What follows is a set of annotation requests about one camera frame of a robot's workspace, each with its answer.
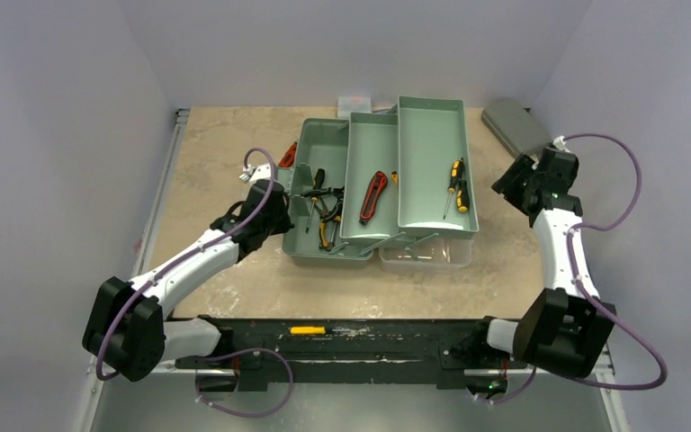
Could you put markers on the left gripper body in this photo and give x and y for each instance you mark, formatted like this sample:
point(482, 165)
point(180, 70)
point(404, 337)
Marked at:
point(277, 223)

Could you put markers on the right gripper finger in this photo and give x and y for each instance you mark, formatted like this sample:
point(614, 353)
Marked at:
point(520, 170)
point(504, 187)

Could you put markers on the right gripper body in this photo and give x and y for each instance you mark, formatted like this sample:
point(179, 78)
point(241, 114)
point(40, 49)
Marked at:
point(513, 181)

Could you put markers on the long black yellow screwdriver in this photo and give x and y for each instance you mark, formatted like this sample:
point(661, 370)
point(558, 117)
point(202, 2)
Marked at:
point(456, 176)

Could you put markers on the yellow needle nose pliers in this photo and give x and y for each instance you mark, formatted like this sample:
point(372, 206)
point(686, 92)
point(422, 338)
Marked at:
point(329, 222)

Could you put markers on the medium black yellow screwdriver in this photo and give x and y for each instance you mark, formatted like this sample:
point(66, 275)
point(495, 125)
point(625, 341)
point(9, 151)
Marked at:
point(318, 181)

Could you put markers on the black wire stripper pliers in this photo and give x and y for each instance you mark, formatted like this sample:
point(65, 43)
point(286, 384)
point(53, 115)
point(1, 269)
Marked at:
point(321, 206)

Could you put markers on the green plastic tool box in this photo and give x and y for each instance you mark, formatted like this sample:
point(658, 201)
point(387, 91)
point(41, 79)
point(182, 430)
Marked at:
point(391, 185)

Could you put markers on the red black utility knife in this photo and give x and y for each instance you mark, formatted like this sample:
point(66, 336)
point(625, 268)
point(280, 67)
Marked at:
point(373, 193)

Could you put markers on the stubby black yellow screwdriver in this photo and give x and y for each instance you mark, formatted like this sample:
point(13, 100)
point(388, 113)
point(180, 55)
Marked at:
point(463, 200)

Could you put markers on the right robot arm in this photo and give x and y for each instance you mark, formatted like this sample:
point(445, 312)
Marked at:
point(562, 332)

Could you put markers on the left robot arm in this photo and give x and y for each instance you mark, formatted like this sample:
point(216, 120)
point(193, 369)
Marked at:
point(127, 329)

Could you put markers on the red adjustable wrench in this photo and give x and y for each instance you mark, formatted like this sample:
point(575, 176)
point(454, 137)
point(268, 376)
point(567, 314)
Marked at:
point(289, 156)

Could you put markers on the grey sharpening stone block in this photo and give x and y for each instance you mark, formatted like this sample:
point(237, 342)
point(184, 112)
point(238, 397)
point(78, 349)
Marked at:
point(515, 128)

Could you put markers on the yellow precision screwdriver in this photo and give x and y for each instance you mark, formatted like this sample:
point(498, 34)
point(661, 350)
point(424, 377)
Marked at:
point(315, 330)

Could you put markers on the small clear parts box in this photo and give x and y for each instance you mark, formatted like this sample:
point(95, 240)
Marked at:
point(346, 105)

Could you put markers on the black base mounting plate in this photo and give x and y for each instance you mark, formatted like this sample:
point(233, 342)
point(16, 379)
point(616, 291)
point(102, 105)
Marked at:
point(449, 354)

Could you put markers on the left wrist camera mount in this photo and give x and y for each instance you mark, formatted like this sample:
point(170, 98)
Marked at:
point(264, 171)

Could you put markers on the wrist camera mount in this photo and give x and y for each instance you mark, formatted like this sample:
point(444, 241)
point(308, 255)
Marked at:
point(560, 143)
point(264, 171)

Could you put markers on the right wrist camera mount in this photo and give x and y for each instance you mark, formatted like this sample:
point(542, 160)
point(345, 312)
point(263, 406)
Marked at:
point(560, 143)

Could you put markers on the aluminium rail frame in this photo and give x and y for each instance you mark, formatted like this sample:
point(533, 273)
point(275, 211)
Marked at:
point(398, 178)

